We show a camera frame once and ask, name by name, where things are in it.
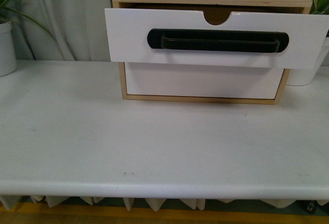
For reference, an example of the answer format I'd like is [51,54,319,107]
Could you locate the white drawer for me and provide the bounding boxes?
[105,8,328,69]
[125,63,283,99]

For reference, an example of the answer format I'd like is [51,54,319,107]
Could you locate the left white plant pot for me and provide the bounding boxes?
[0,22,17,77]

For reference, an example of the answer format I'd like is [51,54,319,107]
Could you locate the black drawer handle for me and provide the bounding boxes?
[147,29,289,53]

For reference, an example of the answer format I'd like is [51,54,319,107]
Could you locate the wooden drawer cabinet frame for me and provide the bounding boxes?
[111,0,311,104]

